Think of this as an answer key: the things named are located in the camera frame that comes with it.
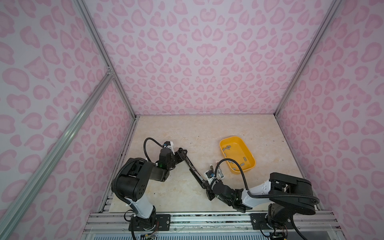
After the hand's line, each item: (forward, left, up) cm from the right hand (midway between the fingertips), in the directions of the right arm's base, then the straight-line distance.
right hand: (203, 183), depth 84 cm
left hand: (+19, +11, +4) cm, 22 cm away
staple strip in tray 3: (+13, -24, -2) cm, 28 cm away
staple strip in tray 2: (+17, -26, -2) cm, 31 cm away
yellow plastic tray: (+25, -21, -2) cm, 33 cm away
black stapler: (+6, +5, 0) cm, 8 cm away
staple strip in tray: (+25, -17, -2) cm, 30 cm away
